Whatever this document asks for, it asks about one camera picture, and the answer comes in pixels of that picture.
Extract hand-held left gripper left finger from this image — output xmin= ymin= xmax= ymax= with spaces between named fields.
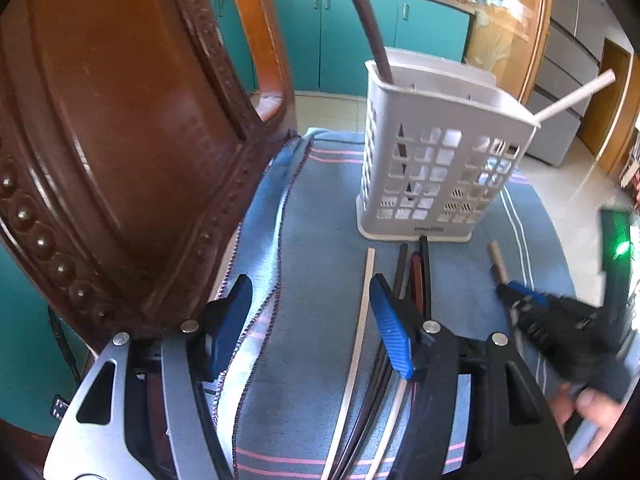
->
xmin=42 ymin=274 xmax=253 ymax=480

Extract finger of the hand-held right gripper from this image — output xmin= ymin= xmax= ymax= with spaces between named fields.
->
xmin=495 ymin=281 xmax=562 ymax=317
xmin=508 ymin=309 xmax=547 ymax=347

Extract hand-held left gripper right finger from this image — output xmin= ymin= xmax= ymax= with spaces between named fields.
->
xmin=369 ymin=273 xmax=574 ymax=480

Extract cream chopstick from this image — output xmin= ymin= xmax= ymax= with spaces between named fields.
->
xmin=320 ymin=248 xmax=377 ymax=480

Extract light wooden chopstick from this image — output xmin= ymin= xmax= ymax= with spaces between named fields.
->
xmin=487 ymin=241 xmax=510 ymax=285

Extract reddish brown chopstick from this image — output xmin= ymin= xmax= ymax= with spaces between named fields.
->
xmin=409 ymin=254 xmax=429 ymax=322

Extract white plastic utensil basket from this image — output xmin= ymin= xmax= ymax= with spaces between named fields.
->
xmin=356 ymin=49 xmax=542 ymax=243

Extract person's right hand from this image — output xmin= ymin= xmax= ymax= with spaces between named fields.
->
xmin=550 ymin=381 xmax=627 ymax=468

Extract blue striped cloth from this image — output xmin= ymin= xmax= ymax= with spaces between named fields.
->
xmin=210 ymin=127 xmax=577 ymax=480

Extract wooden door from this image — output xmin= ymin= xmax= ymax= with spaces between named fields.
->
xmin=579 ymin=36 xmax=635 ymax=177

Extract brown wooden chair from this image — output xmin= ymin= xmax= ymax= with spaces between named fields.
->
xmin=0 ymin=0 xmax=301 ymax=480

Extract silver refrigerator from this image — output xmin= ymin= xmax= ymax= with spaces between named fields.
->
xmin=524 ymin=0 xmax=610 ymax=169

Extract wooden framed glass partition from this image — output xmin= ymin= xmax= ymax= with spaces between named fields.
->
xmin=444 ymin=0 xmax=555 ymax=107

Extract teal kitchen base cabinets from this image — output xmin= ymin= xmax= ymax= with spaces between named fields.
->
xmin=206 ymin=0 xmax=474 ymax=99

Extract black strap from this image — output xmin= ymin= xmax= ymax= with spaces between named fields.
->
xmin=47 ymin=305 xmax=83 ymax=383

